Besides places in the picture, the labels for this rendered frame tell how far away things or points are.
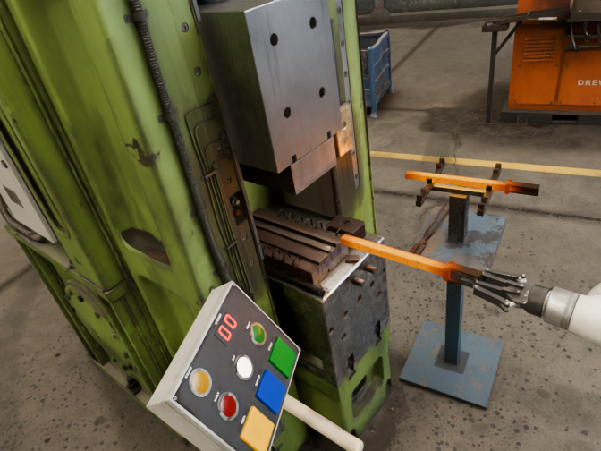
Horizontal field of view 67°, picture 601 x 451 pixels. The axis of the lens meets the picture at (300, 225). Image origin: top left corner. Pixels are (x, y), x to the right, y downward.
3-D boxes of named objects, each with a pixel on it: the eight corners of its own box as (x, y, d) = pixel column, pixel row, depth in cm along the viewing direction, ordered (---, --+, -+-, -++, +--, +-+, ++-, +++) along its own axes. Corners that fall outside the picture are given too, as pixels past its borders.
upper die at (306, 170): (336, 164, 140) (333, 135, 135) (296, 195, 128) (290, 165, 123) (242, 143, 165) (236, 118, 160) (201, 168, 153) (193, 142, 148)
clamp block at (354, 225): (367, 235, 167) (365, 221, 163) (354, 248, 162) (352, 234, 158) (340, 226, 174) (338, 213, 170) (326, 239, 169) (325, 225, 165)
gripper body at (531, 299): (538, 325, 109) (499, 310, 114) (549, 303, 114) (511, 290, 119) (544, 302, 105) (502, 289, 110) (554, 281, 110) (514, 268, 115)
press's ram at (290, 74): (358, 117, 143) (345, -26, 120) (278, 174, 120) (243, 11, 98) (262, 104, 167) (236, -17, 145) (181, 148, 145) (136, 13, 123)
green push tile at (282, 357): (296, 354, 119) (278, 335, 116) (289, 378, 114) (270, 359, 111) (291, 355, 120) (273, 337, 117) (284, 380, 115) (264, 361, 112)
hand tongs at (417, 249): (460, 182, 214) (460, 180, 214) (469, 184, 212) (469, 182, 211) (406, 257, 177) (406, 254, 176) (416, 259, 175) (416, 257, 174)
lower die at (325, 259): (348, 253, 160) (345, 234, 155) (314, 288, 148) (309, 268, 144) (262, 223, 185) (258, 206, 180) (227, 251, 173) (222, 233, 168)
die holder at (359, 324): (390, 322, 190) (385, 236, 165) (338, 388, 168) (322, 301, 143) (289, 278, 223) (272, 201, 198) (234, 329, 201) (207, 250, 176)
